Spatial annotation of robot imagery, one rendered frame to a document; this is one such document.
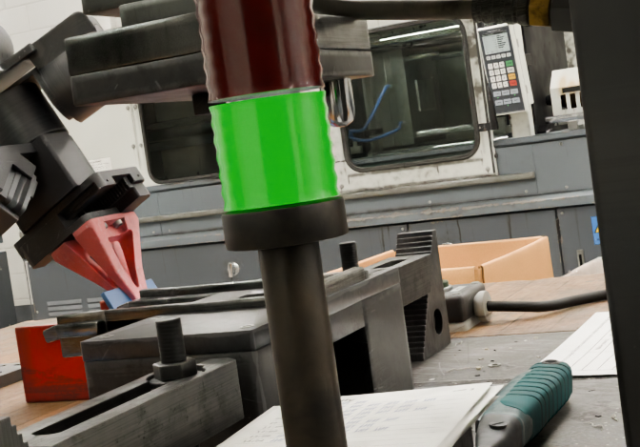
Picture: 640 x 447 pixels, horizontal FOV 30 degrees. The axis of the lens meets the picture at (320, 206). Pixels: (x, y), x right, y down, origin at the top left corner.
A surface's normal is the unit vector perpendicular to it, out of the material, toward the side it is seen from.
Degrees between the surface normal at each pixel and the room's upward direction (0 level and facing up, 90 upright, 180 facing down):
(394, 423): 2
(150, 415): 90
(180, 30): 90
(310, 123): 76
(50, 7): 90
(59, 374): 90
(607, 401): 0
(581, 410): 0
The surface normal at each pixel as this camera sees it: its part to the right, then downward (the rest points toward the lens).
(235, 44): -0.30, 0.33
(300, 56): 0.65, 0.19
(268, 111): 0.00, -0.19
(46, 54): -0.04, 0.06
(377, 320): 0.90, -0.11
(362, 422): -0.17, -0.98
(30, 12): -0.46, 0.11
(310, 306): 0.47, -0.02
